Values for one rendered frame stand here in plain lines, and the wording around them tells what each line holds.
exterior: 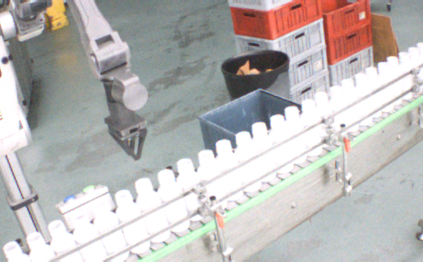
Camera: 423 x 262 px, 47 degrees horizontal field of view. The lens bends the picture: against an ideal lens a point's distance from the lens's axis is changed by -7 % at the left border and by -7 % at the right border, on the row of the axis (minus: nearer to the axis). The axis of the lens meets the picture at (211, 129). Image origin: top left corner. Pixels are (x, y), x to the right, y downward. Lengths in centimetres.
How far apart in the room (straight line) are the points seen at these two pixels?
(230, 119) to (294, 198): 69
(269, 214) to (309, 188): 15
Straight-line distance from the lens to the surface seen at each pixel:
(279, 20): 371
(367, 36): 466
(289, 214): 152
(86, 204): 135
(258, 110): 218
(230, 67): 351
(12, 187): 181
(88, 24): 111
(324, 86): 422
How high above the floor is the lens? 180
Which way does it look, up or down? 27 degrees down
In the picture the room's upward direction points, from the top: 11 degrees counter-clockwise
